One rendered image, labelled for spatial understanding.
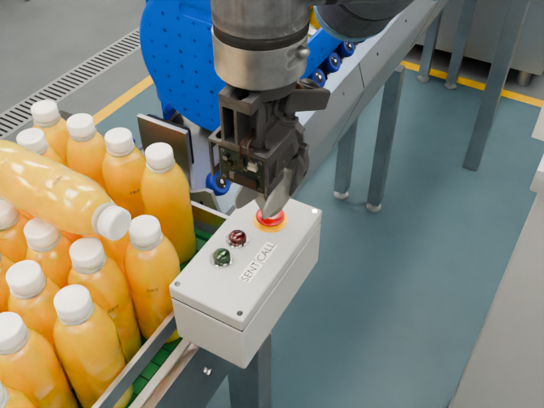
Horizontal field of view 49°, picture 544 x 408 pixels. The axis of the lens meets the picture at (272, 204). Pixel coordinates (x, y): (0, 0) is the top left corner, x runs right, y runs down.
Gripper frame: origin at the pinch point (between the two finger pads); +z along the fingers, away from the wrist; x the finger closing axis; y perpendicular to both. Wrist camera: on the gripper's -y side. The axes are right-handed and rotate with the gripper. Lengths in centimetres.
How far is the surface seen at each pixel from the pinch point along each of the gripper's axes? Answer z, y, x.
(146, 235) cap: 1.9, 10.6, -11.6
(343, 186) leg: 106, -118, -34
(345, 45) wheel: 16, -67, -19
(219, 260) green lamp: 2.0, 9.4, -1.7
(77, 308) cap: 1.9, 22.8, -11.5
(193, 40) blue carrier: -0.7, -27.8, -30.8
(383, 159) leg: 87, -118, -21
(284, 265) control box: 3.5, 5.4, 4.7
